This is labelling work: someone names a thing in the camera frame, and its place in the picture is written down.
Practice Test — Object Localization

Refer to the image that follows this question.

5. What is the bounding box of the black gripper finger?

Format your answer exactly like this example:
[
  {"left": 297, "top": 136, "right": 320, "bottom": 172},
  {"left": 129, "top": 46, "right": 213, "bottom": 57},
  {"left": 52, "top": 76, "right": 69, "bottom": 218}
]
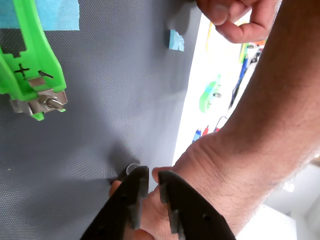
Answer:
[
  {"left": 79, "top": 165, "right": 150, "bottom": 240},
  {"left": 157, "top": 170, "right": 237, "bottom": 240}
]

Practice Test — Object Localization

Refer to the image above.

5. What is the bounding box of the white AA battery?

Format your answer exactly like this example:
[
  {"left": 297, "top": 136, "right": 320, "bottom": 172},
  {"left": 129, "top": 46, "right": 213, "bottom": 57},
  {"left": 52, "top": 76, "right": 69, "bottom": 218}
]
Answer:
[{"left": 117, "top": 162, "right": 142, "bottom": 185}]

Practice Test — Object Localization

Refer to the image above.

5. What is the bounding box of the bare forearm of person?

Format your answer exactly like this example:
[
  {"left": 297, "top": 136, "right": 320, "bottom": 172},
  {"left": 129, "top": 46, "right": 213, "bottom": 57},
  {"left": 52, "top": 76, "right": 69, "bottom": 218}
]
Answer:
[{"left": 212, "top": 0, "right": 320, "bottom": 237}]

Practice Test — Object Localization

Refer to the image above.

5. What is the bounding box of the green battery holder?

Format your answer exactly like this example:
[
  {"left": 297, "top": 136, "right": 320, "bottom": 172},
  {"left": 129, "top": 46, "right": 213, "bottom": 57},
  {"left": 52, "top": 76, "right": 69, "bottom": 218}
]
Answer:
[{"left": 0, "top": 0, "right": 68, "bottom": 122}]

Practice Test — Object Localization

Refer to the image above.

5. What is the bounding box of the bare hand of person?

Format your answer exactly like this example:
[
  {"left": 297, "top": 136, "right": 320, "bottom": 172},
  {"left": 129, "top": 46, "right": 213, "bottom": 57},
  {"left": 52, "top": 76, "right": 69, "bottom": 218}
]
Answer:
[
  {"left": 109, "top": 132, "right": 262, "bottom": 240},
  {"left": 195, "top": 0, "right": 282, "bottom": 45}
]

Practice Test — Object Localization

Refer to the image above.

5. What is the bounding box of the blue clip connector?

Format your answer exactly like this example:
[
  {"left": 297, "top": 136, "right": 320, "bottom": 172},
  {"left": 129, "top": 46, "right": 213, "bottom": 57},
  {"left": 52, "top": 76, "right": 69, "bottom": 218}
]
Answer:
[{"left": 191, "top": 127, "right": 203, "bottom": 143}]

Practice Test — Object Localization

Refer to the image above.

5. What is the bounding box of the dark grey textured mat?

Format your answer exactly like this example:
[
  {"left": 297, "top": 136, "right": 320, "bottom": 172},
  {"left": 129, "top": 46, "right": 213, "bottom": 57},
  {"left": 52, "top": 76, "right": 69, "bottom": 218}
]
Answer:
[{"left": 0, "top": 0, "right": 203, "bottom": 240}]

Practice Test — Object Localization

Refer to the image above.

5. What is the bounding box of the green printed block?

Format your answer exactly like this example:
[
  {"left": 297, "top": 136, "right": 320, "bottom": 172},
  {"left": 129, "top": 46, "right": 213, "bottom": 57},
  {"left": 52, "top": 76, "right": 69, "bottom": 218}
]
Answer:
[{"left": 199, "top": 74, "right": 223, "bottom": 114}]

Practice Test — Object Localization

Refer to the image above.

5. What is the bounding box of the short blue tape piece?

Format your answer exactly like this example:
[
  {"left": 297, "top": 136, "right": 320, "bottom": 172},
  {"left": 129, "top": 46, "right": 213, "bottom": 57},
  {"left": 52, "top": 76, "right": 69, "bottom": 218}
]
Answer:
[{"left": 167, "top": 29, "right": 186, "bottom": 52}]

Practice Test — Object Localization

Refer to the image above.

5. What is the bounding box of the long blue tape strip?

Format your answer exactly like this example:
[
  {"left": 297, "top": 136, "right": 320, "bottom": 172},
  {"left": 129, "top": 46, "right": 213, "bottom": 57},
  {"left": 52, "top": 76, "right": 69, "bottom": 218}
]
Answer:
[{"left": 0, "top": 0, "right": 81, "bottom": 31}]

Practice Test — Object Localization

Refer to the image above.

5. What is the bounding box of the blue wire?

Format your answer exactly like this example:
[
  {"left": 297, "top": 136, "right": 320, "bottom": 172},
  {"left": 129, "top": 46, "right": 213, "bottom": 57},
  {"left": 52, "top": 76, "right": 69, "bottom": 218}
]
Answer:
[{"left": 229, "top": 53, "right": 252, "bottom": 111}]

